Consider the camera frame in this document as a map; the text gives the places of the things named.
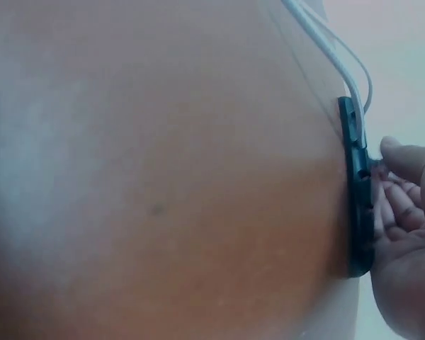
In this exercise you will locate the person's right hand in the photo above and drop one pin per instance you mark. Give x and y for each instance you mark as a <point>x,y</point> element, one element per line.
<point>412,248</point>

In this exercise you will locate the person's right fingers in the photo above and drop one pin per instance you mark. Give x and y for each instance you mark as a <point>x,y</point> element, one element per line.
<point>398,205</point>

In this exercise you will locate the person's right thumb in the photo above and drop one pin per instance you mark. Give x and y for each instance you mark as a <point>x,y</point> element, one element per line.
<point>409,159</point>

